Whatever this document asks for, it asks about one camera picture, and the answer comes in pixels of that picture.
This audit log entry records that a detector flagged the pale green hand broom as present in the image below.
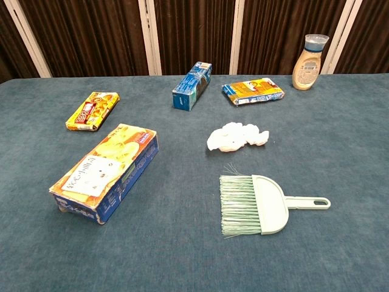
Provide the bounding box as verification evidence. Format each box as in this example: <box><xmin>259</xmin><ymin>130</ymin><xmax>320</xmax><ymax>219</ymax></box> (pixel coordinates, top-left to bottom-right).
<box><xmin>219</xmin><ymin>163</ymin><xmax>332</xmax><ymax>240</ymax></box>

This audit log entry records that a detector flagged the long blue carton box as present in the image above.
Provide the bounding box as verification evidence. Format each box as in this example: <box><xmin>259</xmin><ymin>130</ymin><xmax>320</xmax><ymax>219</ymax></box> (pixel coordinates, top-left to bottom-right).
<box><xmin>171</xmin><ymin>61</ymin><xmax>213</xmax><ymax>112</ymax></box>

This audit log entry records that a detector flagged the flat yellow blue snack packet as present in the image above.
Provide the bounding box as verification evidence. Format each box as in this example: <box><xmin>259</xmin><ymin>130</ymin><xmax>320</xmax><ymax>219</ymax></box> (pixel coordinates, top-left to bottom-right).
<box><xmin>221</xmin><ymin>77</ymin><xmax>286</xmax><ymax>106</ymax></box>

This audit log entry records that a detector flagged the large yellow blue snack box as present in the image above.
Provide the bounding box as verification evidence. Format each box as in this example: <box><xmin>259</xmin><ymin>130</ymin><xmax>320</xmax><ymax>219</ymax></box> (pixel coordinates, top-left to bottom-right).
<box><xmin>49</xmin><ymin>123</ymin><xmax>159</xmax><ymax>225</ymax></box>

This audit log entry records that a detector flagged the blue felt table mat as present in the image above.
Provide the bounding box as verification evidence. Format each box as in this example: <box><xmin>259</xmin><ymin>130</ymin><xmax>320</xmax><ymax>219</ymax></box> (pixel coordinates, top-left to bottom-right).
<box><xmin>0</xmin><ymin>72</ymin><xmax>389</xmax><ymax>292</ymax></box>

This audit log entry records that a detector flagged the small yellow red snack box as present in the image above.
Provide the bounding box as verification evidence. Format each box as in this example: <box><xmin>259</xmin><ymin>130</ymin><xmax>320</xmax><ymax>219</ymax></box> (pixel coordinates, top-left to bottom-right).
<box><xmin>65</xmin><ymin>91</ymin><xmax>120</xmax><ymax>132</ymax></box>

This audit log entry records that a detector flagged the beige sauce bottle clear cap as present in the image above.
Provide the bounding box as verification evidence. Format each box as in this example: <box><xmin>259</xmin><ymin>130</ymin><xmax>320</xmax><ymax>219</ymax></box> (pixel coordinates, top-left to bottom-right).
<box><xmin>292</xmin><ymin>33</ymin><xmax>330</xmax><ymax>91</ymax></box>

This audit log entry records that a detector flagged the white partition frame post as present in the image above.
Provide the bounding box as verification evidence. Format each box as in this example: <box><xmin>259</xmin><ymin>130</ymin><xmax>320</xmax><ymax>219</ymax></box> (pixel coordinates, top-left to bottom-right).
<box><xmin>137</xmin><ymin>0</ymin><xmax>162</xmax><ymax>76</ymax></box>
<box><xmin>320</xmin><ymin>0</ymin><xmax>363</xmax><ymax>75</ymax></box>
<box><xmin>2</xmin><ymin>0</ymin><xmax>53</xmax><ymax>78</ymax></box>
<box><xmin>229</xmin><ymin>0</ymin><xmax>246</xmax><ymax>75</ymax></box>

